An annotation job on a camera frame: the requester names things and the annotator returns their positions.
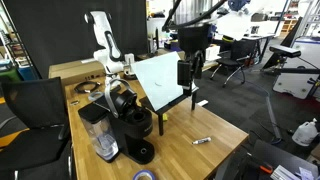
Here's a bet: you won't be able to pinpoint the blue tape roll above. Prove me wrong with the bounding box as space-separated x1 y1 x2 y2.
132 169 157 180

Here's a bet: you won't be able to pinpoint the brown cardboard box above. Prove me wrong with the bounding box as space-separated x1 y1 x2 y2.
48 59 108 88

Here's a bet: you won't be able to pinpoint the black backdrop curtain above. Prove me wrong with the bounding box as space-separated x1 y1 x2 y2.
2 0 150 80

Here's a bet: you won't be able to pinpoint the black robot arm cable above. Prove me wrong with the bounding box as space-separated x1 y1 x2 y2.
162 0 228 33

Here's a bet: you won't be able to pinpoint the white machine cabinet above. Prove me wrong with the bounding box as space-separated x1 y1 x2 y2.
272 36 320 100

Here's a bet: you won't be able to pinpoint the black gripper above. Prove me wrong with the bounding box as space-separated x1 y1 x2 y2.
177 49 205 88

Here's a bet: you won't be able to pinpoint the black white marker pen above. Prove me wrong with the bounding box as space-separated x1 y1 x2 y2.
191 136 213 146

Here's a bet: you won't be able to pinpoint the small white box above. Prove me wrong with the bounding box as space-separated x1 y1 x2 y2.
204 44 221 62

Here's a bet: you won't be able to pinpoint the small orange tool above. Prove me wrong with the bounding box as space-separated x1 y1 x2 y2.
259 164 274 175

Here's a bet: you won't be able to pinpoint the white plastic jug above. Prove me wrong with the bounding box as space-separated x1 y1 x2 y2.
291 117 320 148

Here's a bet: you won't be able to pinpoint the black coiled cable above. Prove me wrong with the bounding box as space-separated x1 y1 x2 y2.
73 80 102 95

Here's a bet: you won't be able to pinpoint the white office desk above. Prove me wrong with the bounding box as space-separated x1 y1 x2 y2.
215 13 278 64

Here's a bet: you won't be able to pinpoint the grey tape roll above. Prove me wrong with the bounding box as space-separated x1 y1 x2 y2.
87 91 105 103

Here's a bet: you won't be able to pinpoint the grey floor cable cover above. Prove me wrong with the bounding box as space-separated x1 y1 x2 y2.
246 81 284 145

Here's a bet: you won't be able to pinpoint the black mesh office chair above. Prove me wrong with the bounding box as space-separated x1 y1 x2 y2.
0 76 74 180
209 37 256 88

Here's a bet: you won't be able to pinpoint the white paper label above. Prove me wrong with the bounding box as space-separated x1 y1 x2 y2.
197 99 210 108

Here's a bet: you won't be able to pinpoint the blue storage bin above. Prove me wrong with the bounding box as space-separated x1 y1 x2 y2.
16 65 38 81

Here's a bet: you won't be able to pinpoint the metal shelf rack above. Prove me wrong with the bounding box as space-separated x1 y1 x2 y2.
0 9 34 81

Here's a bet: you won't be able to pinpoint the white whiteboard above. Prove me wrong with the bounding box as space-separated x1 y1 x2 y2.
131 51 198 113

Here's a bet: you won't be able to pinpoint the white paper sheets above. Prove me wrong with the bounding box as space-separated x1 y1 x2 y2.
269 164 316 180

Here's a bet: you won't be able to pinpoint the black coffee machine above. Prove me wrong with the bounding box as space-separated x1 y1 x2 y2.
77 78 156 165

